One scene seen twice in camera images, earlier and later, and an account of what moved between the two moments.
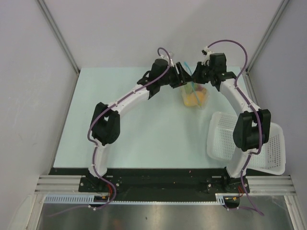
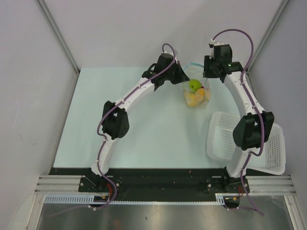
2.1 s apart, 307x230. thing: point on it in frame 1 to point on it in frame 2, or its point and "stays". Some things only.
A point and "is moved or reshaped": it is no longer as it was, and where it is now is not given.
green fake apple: [188, 89] to [194, 85]
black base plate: [155, 181] stays
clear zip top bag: [194, 95] is moved or reshaped
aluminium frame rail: [257, 184] stays
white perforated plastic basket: [271, 158] stays
